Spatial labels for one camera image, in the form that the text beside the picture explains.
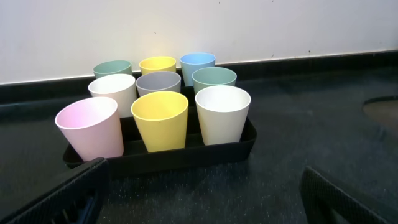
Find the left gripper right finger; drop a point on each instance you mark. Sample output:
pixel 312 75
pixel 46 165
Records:
pixel 329 202

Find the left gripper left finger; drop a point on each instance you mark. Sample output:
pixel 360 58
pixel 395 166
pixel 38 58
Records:
pixel 62 199

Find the pink cup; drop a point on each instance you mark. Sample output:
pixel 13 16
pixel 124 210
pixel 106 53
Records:
pixel 93 133

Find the yellow cup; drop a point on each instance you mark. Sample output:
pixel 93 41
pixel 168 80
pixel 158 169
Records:
pixel 161 127
pixel 157 63

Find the white cup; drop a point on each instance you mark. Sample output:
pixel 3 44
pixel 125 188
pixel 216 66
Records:
pixel 115 88
pixel 222 121

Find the black tray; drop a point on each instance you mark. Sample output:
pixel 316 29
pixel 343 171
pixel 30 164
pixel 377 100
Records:
pixel 192 158

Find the green cup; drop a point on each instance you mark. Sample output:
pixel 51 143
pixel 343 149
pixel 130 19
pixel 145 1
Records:
pixel 112 67
pixel 213 77

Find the grey cup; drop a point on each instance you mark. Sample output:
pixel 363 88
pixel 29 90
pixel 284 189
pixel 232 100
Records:
pixel 157 82

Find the blue cup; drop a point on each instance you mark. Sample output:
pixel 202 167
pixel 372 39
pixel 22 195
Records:
pixel 189 65

